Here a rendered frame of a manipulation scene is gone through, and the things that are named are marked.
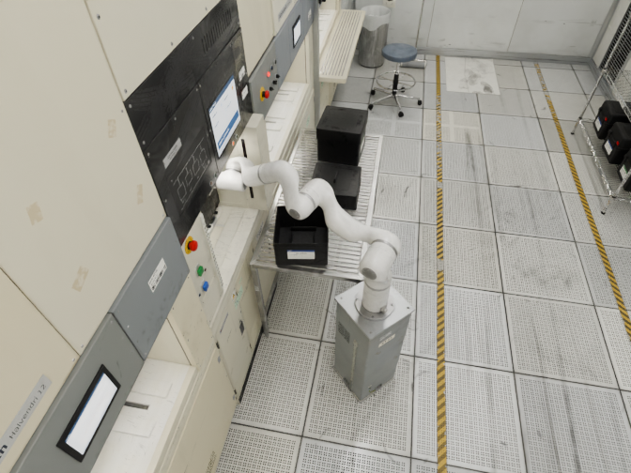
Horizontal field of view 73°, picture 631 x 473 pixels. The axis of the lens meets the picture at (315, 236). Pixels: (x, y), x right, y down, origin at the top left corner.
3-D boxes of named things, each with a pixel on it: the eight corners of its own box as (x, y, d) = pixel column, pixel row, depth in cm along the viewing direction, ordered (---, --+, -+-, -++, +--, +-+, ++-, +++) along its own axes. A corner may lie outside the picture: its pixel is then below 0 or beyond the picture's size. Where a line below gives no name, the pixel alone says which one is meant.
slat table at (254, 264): (355, 351, 271) (362, 280, 215) (264, 336, 279) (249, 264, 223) (374, 212, 357) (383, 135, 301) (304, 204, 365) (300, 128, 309)
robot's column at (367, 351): (395, 377, 258) (415, 309, 203) (360, 404, 248) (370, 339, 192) (366, 343, 274) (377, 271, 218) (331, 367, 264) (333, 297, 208)
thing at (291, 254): (275, 265, 222) (272, 243, 210) (279, 227, 241) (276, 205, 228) (328, 266, 222) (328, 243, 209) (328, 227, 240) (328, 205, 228)
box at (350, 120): (358, 167, 277) (361, 134, 259) (315, 160, 282) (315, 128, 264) (365, 142, 296) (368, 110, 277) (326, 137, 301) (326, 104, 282)
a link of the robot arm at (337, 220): (381, 277, 180) (396, 252, 190) (394, 266, 171) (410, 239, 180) (289, 205, 182) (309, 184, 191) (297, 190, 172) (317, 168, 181)
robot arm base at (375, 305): (402, 307, 203) (407, 284, 190) (371, 327, 196) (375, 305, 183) (377, 281, 214) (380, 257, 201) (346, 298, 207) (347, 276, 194)
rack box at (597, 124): (589, 122, 411) (602, 98, 392) (621, 126, 406) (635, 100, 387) (595, 140, 391) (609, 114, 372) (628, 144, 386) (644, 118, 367)
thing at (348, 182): (356, 210, 249) (357, 193, 240) (307, 205, 253) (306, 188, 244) (361, 178, 269) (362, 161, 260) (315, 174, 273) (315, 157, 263)
